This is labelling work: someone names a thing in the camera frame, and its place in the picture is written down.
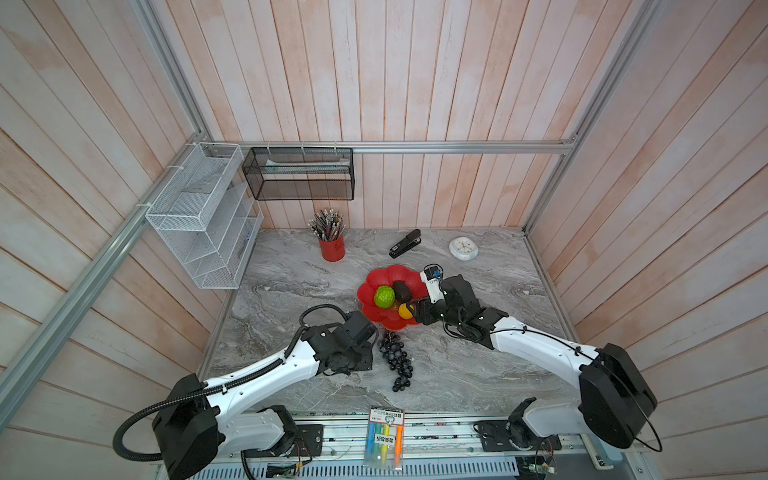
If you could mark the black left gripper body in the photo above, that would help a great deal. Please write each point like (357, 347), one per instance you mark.
(358, 359)

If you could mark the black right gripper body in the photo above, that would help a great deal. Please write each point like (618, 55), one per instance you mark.
(437, 311)

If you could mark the dark fake grape bunch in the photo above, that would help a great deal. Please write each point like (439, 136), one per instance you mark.
(391, 348)

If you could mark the yellow fake lemon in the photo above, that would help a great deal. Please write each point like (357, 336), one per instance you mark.
(405, 311)

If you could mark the dark fake avocado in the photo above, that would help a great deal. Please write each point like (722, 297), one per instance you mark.
(402, 292)

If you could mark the green fake fruit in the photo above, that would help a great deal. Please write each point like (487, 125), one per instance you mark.
(384, 297)

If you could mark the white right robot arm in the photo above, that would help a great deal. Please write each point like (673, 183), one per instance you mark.
(613, 400)

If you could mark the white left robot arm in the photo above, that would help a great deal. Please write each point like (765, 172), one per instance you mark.
(202, 419)

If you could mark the red flower-shaped fruit bowl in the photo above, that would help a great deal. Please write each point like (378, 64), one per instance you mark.
(389, 318)

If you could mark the black stapler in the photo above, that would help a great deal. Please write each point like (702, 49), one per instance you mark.
(407, 243)

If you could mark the red metal pencil bucket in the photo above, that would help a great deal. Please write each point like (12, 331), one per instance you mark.
(333, 250)

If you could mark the pack of highlighter markers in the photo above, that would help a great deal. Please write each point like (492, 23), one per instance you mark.
(384, 444)

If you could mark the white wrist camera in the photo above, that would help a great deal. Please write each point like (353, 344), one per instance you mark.
(432, 276)

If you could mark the black wire mesh basket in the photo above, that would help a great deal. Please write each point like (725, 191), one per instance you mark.
(300, 173)

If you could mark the white wire mesh shelf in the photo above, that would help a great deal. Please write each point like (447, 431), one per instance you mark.
(206, 217)

